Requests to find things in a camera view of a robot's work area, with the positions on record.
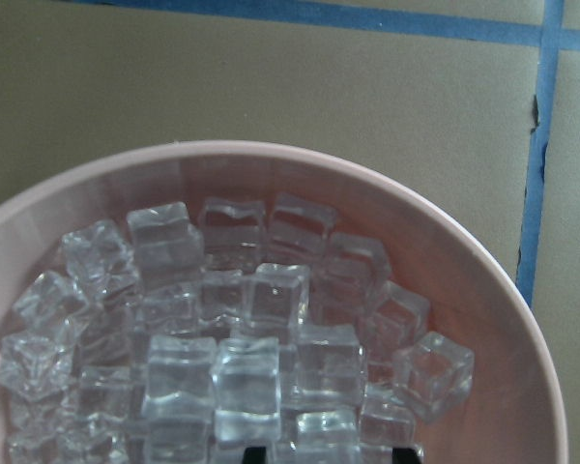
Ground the pink bowl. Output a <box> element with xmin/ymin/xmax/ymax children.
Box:
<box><xmin>0</xmin><ymin>141</ymin><xmax>568</xmax><ymax>463</ymax></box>

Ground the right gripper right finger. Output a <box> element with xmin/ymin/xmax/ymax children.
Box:
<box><xmin>391</xmin><ymin>447</ymin><xmax>422</xmax><ymax>464</ymax></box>

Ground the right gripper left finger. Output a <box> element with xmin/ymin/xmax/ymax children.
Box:
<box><xmin>242</xmin><ymin>447</ymin><xmax>269</xmax><ymax>464</ymax></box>

